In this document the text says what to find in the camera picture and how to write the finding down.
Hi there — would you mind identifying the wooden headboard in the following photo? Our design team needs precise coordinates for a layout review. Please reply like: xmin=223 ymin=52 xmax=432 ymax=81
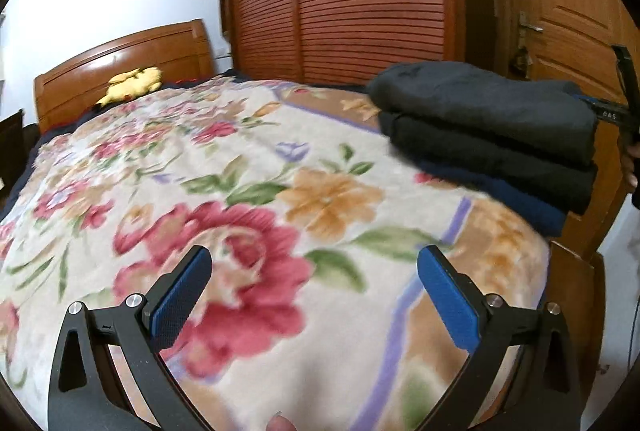
xmin=34 ymin=18 xmax=608 ymax=412

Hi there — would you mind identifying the black folded garment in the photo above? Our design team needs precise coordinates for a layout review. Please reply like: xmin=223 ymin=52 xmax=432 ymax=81
xmin=377 ymin=111 xmax=598 ymax=216

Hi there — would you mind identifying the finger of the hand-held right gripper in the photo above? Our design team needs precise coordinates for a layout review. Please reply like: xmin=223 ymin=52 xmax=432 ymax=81
xmin=572 ymin=94 xmax=601 ymax=122

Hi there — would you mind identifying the brass door latch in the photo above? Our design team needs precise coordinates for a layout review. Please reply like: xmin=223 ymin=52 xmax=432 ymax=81
xmin=510 ymin=46 xmax=531 ymax=74

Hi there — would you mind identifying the navy folded garment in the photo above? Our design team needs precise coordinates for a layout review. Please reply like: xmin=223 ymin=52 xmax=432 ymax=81
xmin=415 ymin=161 xmax=568 ymax=237

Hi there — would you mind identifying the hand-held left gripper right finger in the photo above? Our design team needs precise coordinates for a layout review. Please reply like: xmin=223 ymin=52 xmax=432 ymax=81
xmin=416 ymin=245 xmax=583 ymax=431

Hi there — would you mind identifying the black jacket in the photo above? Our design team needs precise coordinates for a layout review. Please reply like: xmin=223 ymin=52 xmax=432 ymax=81
xmin=367 ymin=61 xmax=601 ymax=169

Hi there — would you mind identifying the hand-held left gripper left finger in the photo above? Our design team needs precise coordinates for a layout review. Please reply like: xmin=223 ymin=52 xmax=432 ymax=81
xmin=47 ymin=245 xmax=213 ymax=431

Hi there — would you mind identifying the person's right hand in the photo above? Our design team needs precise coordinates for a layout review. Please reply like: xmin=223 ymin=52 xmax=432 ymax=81
xmin=622 ymin=146 xmax=640 ymax=189

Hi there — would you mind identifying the yellow plush toy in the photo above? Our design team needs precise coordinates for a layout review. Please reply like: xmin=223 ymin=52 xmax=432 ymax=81
xmin=95 ymin=67 xmax=163 ymax=107

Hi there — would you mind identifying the person's left hand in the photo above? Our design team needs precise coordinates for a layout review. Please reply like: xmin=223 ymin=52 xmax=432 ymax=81
xmin=265 ymin=413 xmax=298 ymax=431

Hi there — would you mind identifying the metal door handle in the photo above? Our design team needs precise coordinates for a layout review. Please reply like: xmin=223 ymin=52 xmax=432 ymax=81
xmin=515 ymin=11 xmax=545 ymax=34

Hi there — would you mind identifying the floral blanket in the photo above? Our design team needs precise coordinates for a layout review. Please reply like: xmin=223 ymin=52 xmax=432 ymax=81
xmin=0 ymin=76 xmax=551 ymax=431

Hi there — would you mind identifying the dark brown chair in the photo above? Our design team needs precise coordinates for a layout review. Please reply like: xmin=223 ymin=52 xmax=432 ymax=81
xmin=0 ymin=108 xmax=26 ymax=192

